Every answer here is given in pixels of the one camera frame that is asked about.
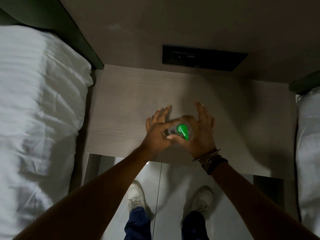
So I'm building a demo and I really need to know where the person's right forearm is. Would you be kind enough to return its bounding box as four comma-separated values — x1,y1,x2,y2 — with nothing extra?
209,161,320,240

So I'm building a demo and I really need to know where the person's left hand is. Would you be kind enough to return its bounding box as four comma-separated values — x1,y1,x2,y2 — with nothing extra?
139,105,181,161

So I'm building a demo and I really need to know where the black wristband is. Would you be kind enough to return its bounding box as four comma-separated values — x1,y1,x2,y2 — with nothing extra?
201,155,229,176

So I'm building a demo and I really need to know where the clear bottle with green nozzle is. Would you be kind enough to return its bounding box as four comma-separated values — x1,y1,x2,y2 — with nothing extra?
167,117,193,141

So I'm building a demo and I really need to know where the light wooden nightstand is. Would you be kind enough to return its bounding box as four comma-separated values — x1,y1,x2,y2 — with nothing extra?
83,64,298,209

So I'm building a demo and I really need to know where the person's right white shoe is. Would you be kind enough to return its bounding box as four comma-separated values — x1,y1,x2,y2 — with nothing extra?
189,185,214,216

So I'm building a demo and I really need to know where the person's right hand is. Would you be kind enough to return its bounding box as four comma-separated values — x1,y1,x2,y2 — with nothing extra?
166,101,218,159

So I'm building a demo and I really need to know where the thin metal bangle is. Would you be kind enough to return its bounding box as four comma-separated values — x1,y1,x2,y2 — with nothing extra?
192,149,222,162

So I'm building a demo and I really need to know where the person's blue jeans leg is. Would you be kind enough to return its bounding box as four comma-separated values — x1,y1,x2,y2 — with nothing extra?
124,206,152,240
181,210,210,240

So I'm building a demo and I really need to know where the person's left blue jeans leg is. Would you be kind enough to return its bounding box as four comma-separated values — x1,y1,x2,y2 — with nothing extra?
124,206,152,240

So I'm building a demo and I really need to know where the person's right blue jeans leg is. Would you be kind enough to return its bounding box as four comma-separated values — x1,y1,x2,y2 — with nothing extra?
181,210,210,240

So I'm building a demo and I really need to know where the black wall outlet panel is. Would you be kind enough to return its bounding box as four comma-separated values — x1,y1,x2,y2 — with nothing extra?
162,44,248,72

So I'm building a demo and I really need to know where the person's white shoe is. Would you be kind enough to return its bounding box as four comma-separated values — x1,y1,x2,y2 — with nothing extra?
189,185,214,216
126,180,147,214

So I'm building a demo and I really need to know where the person's left white shoe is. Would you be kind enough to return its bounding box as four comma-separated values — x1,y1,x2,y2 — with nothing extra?
126,180,147,214

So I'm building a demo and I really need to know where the bed with white sheet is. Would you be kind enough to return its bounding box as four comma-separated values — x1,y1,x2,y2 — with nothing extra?
0,25,94,240
295,86,320,230

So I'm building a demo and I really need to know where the person's left forearm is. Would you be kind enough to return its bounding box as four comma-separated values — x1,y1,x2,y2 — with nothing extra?
12,145,157,240

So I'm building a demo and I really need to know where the dark headboard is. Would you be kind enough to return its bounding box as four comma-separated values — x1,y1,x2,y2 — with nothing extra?
0,0,104,70
289,70,320,95

